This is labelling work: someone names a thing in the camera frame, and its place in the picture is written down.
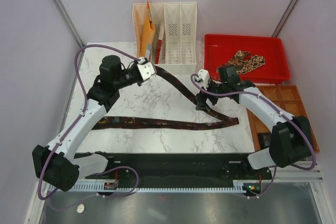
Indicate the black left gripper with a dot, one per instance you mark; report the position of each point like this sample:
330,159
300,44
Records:
135,65

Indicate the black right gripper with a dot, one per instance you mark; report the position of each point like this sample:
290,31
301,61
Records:
201,99

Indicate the dark red patterned tie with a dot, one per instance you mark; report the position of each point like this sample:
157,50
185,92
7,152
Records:
124,122

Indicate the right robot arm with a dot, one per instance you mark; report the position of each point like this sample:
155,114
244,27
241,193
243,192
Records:
291,138

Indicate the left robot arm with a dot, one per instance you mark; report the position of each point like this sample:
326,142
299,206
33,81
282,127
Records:
56,163

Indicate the grey folder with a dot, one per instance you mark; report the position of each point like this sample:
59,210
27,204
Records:
148,52

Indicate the orange envelope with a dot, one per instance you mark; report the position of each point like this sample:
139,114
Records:
148,30

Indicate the white file organizer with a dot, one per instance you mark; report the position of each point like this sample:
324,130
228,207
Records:
178,51

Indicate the red plastic bin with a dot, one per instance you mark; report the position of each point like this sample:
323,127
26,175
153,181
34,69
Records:
219,49

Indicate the red white booklet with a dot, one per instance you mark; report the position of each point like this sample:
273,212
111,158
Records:
159,42

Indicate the floral cream patterned tie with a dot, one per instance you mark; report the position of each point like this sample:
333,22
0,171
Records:
244,62

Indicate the dark rolled tie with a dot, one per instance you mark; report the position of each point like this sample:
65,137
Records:
264,140

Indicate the brown compartment tray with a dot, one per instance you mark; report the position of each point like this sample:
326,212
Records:
286,97

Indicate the crumpled white paper ball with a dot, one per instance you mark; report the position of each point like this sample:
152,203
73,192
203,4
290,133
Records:
80,209

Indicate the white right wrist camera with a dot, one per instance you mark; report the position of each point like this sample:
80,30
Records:
203,77

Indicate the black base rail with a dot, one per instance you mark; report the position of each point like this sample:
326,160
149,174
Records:
186,169

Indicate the white cable duct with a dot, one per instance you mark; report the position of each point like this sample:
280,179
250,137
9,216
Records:
108,186

